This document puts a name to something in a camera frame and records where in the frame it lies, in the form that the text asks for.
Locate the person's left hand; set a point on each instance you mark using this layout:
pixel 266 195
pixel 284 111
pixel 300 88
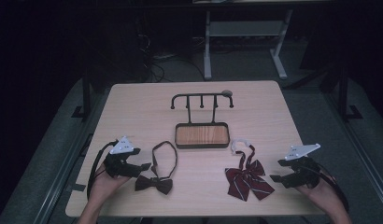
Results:
pixel 107 188

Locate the black hook rack wooden base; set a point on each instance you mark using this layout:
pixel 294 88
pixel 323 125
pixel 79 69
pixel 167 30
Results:
pixel 202 135

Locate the grey tape strip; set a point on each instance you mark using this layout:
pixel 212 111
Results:
pixel 77 187

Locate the white metal desk frame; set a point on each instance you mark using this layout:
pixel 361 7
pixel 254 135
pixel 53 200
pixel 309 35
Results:
pixel 245 28

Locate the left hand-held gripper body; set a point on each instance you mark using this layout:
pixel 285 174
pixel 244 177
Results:
pixel 118 168

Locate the dark brown bow tie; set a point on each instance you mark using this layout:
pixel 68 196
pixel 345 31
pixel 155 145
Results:
pixel 153 184

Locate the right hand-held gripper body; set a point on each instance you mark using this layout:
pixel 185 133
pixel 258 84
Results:
pixel 304 174

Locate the person's right hand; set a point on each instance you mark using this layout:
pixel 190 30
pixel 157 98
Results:
pixel 323 193

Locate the grey round disc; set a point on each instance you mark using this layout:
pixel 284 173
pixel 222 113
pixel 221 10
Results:
pixel 227 92

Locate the red striped bow tie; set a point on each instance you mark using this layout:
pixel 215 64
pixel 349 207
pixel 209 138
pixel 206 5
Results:
pixel 247 179

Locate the black stand leg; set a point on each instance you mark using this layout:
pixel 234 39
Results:
pixel 343 93
pixel 86 93

